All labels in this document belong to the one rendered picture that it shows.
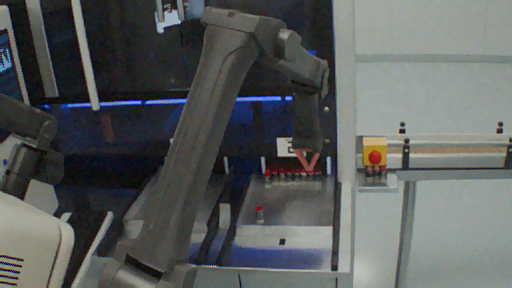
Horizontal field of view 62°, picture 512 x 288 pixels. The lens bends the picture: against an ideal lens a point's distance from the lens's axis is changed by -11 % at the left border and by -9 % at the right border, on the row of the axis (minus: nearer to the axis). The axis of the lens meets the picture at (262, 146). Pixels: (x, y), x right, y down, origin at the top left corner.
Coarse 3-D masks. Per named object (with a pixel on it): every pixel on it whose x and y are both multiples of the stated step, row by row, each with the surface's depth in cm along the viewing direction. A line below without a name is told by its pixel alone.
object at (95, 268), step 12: (96, 264) 180; (96, 276) 183; (204, 276) 172; (216, 276) 171; (228, 276) 170; (240, 276) 169; (252, 276) 168; (264, 276) 167; (276, 276) 166; (288, 276) 165
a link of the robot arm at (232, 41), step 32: (224, 32) 57; (256, 32) 56; (224, 64) 57; (192, 96) 57; (224, 96) 57; (192, 128) 56; (224, 128) 59; (192, 160) 56; (160, 192) 56; (192, 192) 56; (160, 224) 55; (192, 224) 58; (128, 256) 57; (160, 256) 54
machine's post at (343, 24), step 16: (336, 0) 122; (352, 0) 121; (336, 16) 124; (352, 16) 123; (336, 32) 126; (352, 32) 125; (336, 48) 128; (352, 48) 127; (336, 64) 130; (352, 64) 129; (336, 80) 132; (352, 80) 131; (336, 96) 134; (352, 96) 133; (336, 112) 136; (352, 112) 135; (336, 128) 138; (352, 128) 137; (336, 144) 140; (352, 144) 139; (352, 160) 141; (352, 176) 144; (352, 192) 146; (352, 208) 149; (352, 224) 151; (352, 240) 154; (352, 256) 157; (352, 272) 160
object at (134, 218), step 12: (156, 180) 158; (216, 180) 156; (228, 180) 152; (144, 192) 148; (204, 192) 150; (216, 192) 149; (132, 204) 140; (144, 204) 146; (204, 204) 143; (216, 204) 138; (132, 216) 139; (144, 216) 139; (204, 216) 137; (132, 228) 134; (204, 228) 129
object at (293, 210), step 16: (256, 176) 156; (256, 192) 147; (272, 192) 147; (288, 192) 146; (304, 192) 145; (320, 192) 144; (272, 208) 138; (288, 208) 138; (304, 208) 137; (320, 208) 136; (240, 224) 131; (256, 224) 132; (272, 224) 131; (288, 224) 130; (304, 224) 130; (320, 224) 129
